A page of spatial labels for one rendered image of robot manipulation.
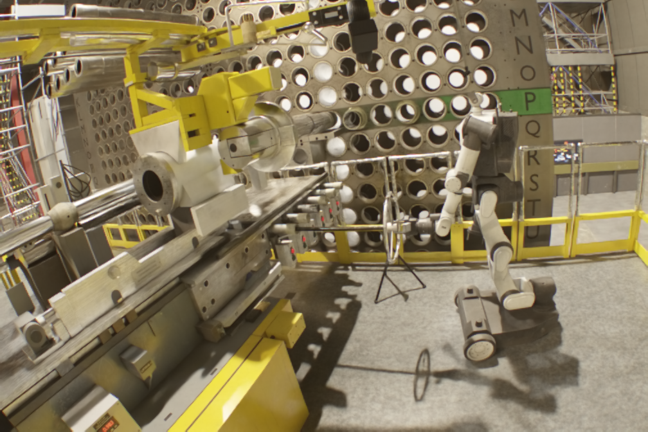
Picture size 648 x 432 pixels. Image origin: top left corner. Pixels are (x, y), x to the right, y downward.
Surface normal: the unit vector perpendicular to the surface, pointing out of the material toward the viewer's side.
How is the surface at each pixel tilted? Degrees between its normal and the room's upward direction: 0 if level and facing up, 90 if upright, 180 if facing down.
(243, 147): 90
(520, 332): 90
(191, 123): 90
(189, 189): 68
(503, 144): 90
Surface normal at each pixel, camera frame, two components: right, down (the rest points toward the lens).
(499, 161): -0.55, 0.31
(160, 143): -0.36, 0.31
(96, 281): 0.92, -0.06
